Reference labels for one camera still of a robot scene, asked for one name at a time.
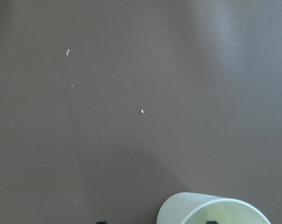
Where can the cream white cup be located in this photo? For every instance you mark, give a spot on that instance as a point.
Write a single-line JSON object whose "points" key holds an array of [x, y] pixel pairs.
{"points": [[193, 208]]}

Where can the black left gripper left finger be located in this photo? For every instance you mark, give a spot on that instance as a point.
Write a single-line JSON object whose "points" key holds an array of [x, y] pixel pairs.
{"points": [[101, 222]]}

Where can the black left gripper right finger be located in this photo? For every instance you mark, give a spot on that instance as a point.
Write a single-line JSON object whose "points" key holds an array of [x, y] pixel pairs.
{"points": [[211, 222]]}

